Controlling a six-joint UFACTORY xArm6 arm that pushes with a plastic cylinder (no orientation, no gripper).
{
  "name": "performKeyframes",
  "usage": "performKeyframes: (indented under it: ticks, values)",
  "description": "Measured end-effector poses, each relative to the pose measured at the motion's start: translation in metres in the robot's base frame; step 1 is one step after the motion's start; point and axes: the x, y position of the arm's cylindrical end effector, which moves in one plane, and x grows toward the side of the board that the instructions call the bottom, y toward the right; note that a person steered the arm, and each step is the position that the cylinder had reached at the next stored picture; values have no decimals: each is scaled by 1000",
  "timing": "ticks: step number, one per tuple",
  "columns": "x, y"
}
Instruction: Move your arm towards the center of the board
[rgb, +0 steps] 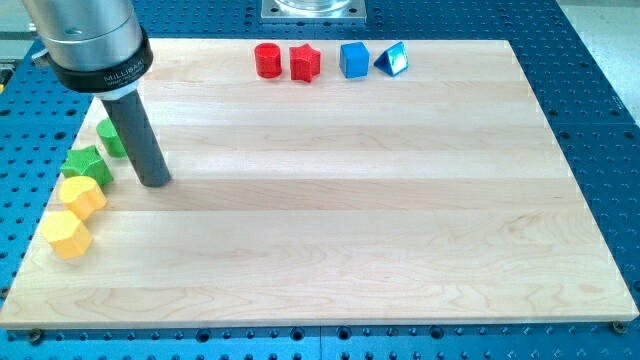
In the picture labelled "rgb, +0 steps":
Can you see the light wooden board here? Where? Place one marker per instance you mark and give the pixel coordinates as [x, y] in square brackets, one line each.
[438, 196]

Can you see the left board clamp screw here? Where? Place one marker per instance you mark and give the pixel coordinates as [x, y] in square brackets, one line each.
[35, 336]

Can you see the board clamp screw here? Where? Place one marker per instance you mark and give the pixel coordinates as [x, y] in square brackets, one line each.
[619, 328]
[35, 336]

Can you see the right board clamp screw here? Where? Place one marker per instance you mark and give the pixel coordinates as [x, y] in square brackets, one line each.
[619, 328]

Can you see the red star block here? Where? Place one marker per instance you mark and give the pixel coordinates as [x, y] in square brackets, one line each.
[305, 63]

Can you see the blue cube block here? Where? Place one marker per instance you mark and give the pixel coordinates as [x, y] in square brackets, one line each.
[354, 60]

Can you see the red cylinder block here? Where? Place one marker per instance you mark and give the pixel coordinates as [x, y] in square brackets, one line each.
[268, 60]

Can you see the blue triangular prism block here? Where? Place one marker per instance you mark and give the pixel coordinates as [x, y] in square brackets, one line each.
[393, 60]

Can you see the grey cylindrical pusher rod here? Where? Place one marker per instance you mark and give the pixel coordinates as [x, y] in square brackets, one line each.
[132, 125]

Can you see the green cylinder block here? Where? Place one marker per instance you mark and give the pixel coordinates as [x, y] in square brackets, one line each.
[110, 138]

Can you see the green star block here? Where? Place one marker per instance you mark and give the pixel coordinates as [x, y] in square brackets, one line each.
[88, 162]

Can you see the yellow heart block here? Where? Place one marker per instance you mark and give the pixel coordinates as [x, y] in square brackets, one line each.
[82, 195]

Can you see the yellow hexagon block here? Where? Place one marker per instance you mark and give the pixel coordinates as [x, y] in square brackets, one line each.
[66, 233]

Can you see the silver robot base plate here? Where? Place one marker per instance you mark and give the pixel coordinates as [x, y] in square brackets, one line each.
[332, 11]

